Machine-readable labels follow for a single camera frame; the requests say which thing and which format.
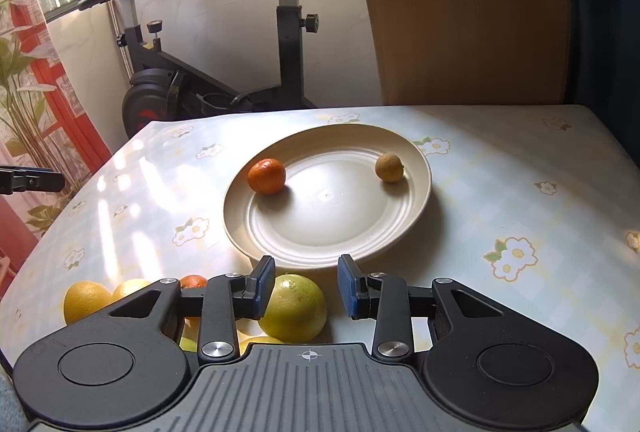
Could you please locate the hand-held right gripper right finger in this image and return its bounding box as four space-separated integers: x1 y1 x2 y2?
338 254 503 358

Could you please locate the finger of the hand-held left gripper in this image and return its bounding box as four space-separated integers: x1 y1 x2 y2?
0 166 66 195

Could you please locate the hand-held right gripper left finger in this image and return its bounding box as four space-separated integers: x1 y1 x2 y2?
107 256 277 365

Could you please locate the cream round plate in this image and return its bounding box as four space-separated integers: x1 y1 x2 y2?
223 124 432 271

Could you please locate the small brown round fruit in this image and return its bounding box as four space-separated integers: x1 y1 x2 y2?
375 153 405 184

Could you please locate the red floral curtain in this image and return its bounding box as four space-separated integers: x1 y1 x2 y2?
0 0 113 298

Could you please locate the floral tablecloth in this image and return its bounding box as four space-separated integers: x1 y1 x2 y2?
0 104 640 432

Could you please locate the black exercise bike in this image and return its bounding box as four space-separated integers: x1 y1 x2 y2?
65 0 357 140

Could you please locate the wooden board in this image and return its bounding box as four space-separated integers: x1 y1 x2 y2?
346 0 573 107

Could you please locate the dark blue curtain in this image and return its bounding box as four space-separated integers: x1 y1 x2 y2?
560 0 640 233

